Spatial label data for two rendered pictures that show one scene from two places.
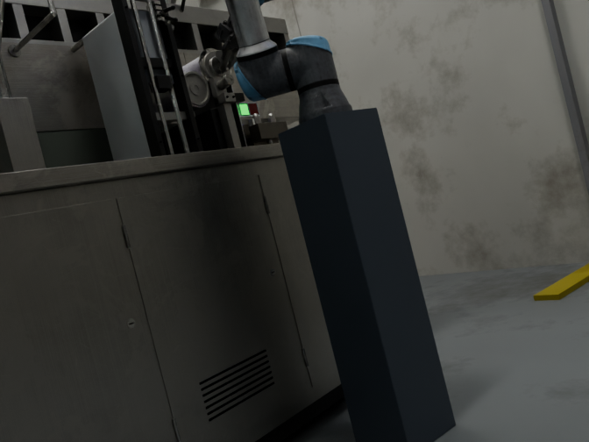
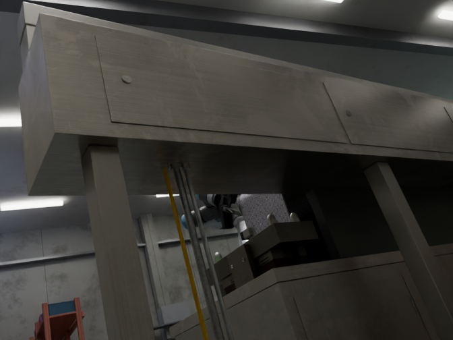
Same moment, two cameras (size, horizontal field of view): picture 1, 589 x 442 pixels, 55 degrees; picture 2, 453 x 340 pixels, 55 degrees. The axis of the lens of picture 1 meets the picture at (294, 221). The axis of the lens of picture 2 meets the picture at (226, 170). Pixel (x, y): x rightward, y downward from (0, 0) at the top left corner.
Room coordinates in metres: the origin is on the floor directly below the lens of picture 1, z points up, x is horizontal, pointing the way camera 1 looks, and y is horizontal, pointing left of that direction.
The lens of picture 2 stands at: (3.68, 0.33, 0.68)
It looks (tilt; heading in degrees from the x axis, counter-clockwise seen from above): 25 degrees up; 189
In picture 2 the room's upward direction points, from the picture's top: 17 degrees counter-clockwise
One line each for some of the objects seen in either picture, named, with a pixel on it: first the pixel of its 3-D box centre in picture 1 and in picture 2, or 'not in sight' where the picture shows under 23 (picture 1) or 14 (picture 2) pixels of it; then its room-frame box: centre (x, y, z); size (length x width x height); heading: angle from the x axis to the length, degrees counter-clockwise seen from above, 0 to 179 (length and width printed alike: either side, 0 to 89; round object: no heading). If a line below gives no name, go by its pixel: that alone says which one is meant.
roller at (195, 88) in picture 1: (174, 99); not in sight; (2.03, 0.31, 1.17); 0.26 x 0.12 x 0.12; 48
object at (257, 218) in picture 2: (216, 114); (268, 226); (2.16, 0.19, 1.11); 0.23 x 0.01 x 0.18; 48
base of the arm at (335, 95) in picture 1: (322, 103); not in sight; (1.55, -0.15, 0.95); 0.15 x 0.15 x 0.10
